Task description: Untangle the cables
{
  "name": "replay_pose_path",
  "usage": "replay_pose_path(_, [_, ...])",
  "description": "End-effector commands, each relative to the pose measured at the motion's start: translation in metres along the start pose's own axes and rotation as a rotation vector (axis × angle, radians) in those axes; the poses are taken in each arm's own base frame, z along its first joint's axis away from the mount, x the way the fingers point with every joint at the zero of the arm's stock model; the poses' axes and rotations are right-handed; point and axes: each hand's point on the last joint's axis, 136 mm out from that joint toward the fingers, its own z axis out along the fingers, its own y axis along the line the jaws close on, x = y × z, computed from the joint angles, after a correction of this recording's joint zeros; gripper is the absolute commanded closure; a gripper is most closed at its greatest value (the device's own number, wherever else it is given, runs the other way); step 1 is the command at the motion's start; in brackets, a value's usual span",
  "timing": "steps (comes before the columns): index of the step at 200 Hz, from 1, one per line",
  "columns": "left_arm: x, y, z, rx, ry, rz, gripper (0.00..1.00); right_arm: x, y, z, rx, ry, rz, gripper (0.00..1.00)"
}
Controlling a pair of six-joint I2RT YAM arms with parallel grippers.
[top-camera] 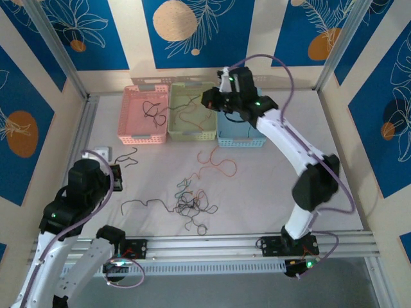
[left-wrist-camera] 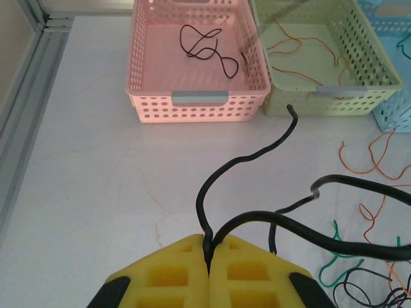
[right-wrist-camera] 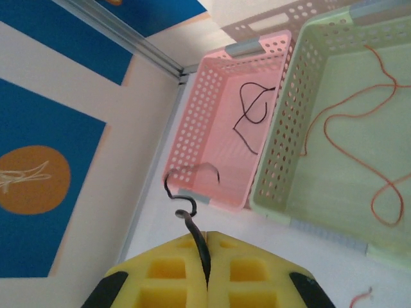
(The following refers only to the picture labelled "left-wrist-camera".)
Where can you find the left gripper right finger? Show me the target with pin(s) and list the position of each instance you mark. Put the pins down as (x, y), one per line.
(250, 279)

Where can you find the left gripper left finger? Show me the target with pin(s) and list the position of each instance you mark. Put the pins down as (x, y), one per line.
(167, 279)

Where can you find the green plastic basket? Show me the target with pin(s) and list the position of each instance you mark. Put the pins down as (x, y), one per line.
(305, 106)

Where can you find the pink plastic basket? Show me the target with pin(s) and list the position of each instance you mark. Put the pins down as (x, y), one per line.
(192, 83)

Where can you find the blue plastic basket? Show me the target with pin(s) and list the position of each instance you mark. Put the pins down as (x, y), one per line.
(391, 112)

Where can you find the aluminium side rail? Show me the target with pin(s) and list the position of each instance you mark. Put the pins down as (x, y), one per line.
(29, 112)

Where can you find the aluminium frame post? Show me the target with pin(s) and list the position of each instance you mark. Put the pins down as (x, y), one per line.
(37, 9)

